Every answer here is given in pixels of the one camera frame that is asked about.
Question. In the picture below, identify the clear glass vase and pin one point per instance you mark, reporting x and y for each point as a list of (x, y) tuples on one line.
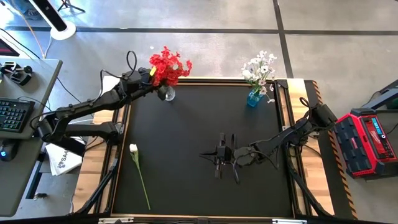
[(170, 95)]

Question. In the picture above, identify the grey desk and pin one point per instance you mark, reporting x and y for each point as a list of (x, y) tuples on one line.
[(31, 90)]

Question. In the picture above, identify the floor lamp with white base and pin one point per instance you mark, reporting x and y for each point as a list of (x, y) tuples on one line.
[(63, 32)]

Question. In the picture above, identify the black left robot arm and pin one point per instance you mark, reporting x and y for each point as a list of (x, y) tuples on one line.
[(87, 105)]

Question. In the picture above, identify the black table mat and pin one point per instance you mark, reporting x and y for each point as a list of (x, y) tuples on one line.
[(186, 199)]

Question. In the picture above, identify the red and black tool box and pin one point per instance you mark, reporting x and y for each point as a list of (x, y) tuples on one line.
[(373, 146)]

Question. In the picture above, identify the black slanted bar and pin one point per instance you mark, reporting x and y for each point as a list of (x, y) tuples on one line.
[(68, 147)]

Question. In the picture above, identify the black computer mouse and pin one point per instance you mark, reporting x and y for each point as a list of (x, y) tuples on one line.
[(7, 151)]

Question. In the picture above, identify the black diagonal frame strut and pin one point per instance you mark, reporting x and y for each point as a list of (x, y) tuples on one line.
[(306, 193), (102, 183)]

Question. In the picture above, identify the blue glass vase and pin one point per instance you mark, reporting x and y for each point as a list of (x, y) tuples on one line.
[(252, 101)]

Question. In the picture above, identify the black clamp device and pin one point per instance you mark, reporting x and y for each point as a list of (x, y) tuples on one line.
[(20, 76)]

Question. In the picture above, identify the small black floor part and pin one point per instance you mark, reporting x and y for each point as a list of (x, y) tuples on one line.
[(40, 195)]

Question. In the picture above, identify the black hazard-striped strip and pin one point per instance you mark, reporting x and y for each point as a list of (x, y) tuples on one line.
[(342, 199)]

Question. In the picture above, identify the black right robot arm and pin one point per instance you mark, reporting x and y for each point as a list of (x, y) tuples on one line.
[(295, 133)]

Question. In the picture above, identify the silver metal bracket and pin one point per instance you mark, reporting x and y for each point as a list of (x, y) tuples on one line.
[(115, 221), (289, 221)]

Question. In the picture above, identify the dark monitor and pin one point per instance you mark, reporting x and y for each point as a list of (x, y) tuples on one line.
[(6, 49)]

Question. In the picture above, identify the grey cart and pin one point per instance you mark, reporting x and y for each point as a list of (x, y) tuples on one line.
[(388, 93)]

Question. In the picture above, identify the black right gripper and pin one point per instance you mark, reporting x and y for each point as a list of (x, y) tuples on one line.
[(236, 155)]

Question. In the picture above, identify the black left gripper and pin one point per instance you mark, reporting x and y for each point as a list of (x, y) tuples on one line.
[(138, 81)]

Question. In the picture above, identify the black backlit keyboard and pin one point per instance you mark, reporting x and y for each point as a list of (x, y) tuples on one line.
[(14, 115)]

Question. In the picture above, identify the black tripod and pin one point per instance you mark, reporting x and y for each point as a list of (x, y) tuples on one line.
[(66, 3)]

